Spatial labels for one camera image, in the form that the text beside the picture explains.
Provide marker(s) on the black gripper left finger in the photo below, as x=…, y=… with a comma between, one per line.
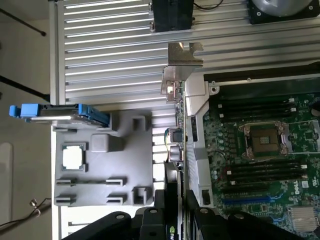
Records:
x=112, y=227

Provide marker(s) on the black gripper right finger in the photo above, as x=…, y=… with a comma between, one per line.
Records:
x=212, y=225

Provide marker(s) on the blue expansion slot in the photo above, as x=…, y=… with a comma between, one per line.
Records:
x=247, y=200

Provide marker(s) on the long black expansion slot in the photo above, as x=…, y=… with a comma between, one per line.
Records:
x=245, y=191

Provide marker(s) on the grey parts rack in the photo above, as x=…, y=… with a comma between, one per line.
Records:
x=105, y=170

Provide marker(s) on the black RAM slot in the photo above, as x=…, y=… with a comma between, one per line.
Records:
x=255, y=103
x=267, y=178
x=265, y=168
x=257, y=113

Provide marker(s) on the silver CPU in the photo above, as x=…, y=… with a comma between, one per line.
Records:
x=73, y=158

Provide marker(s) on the green motherboard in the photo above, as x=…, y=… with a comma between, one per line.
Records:
x=217, y=140

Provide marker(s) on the open grey PC case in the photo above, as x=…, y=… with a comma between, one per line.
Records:
x=197, y=140

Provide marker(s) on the silver chipset heatsink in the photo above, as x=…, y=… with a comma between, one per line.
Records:
x=301, y=218

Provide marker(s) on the CPU socket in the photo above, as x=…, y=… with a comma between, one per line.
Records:
x=265, y=141

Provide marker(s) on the hard disk in blue carrier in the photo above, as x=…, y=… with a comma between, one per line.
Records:
x=62, y=117

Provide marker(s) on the silver coin battery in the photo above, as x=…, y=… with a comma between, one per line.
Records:
x=315, y=110

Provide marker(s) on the black fan block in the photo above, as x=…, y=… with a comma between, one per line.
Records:
x=172, y=15

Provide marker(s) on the black tripod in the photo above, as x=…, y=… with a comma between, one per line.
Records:
x=25, y=22

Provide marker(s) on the silver socket cover frame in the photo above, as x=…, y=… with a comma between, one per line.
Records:
x=289, y=130

